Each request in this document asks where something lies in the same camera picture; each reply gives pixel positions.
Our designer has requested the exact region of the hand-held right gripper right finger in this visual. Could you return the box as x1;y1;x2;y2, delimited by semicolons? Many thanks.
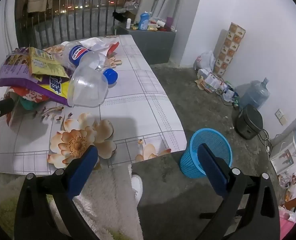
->
192;143;280;240

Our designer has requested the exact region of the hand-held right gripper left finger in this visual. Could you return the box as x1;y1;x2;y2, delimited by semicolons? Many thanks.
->
14;145;100;240

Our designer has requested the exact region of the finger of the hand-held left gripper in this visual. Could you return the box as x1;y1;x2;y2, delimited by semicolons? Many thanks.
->
0;97;15;120

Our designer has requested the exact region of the blue plastic basket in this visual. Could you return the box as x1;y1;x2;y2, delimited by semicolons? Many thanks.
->
180;128;233;179

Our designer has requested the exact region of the red and white wrapper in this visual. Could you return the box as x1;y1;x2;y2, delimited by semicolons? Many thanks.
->
79;37;120;58

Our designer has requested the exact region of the red floral packet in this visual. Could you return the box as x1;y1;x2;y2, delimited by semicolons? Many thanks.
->
6;85;51;128

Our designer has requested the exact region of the purple snack bag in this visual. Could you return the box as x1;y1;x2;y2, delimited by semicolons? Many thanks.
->
0;47;72;107

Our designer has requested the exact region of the fluffy white rug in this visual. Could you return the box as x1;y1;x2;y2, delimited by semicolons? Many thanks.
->
0;165;143;240

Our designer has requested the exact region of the person's white shoe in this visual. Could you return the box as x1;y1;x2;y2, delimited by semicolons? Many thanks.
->
131;174;143;205

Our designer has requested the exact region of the yellow snack bag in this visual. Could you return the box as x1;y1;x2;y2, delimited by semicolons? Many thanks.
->
29;47;70;81

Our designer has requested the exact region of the black rice cooker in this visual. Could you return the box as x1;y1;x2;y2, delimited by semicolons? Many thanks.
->
235;104;264;140

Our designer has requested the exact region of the white water dispenser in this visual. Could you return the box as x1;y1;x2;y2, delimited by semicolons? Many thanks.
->
269;131;296;175

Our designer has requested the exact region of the pile of small wrappers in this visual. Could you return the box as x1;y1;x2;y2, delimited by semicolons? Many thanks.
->
279;172;296;188

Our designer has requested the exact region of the brown cardboard box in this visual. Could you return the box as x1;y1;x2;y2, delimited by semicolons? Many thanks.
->
285;195;296;215

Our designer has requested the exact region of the pink plastic bag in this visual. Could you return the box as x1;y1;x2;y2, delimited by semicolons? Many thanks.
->
278;205;296;240

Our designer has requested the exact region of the empty blue water jug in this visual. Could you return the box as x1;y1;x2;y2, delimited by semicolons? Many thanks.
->
239;77;270;110

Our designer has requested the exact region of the floral table cover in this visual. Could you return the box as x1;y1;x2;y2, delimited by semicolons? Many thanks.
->
0;34;188;176

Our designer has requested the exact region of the pile of paper packets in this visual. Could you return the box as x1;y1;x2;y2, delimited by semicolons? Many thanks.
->
195;69;240;105

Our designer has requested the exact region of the crushed clear labelled bottle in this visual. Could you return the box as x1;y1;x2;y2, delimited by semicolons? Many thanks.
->
60;41;108;72

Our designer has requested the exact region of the white plastic bag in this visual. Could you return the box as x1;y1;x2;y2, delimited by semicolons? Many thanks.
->
193;51;216;72

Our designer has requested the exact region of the tall printed cardboard box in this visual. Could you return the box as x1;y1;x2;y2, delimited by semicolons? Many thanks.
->
213;22;246;77

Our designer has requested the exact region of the metal balcony railing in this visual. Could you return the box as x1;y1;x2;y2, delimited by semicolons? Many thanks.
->
14;0;143;49

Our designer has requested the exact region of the grey cabinet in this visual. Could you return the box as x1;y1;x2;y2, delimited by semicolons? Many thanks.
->
115;26;176;65

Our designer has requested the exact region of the clutter of small packets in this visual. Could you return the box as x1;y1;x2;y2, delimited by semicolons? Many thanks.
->
132;17;177;33

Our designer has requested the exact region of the blue detergent bottle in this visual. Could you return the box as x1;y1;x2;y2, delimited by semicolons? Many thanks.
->
138;11;151;31

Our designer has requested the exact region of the wall socket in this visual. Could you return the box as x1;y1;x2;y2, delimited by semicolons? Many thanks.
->
275;109;288;125

